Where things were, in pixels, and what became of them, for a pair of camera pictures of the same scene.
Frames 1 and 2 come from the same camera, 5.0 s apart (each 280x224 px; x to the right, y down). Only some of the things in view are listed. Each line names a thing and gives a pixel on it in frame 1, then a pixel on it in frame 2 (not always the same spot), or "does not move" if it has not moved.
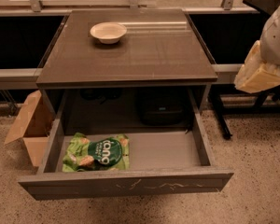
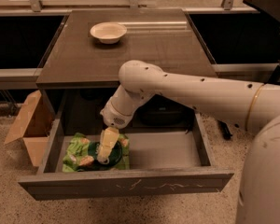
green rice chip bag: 109,153 does not move
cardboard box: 34,125 does not move
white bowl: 108,33 does not move
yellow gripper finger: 256,77 -> 116,120
